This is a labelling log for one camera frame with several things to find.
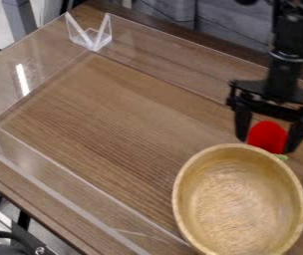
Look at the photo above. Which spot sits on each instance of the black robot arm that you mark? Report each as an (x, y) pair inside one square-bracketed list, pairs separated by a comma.
[(287, 51)]

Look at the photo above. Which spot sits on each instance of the wooden bowl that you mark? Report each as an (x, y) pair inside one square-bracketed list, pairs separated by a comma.
[(238, 202)]

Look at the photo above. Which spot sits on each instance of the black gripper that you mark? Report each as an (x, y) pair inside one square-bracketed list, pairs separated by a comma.
[(253, 97)]

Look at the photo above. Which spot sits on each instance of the red plush strawberry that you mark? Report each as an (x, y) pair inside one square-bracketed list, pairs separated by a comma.
[(269, 136)]

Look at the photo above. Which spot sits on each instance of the clear acrylic tray walls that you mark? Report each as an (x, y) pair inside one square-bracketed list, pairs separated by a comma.
[(109, 104)]

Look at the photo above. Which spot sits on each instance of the grey post top left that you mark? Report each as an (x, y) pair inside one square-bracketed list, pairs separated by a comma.
[(19, 13)]

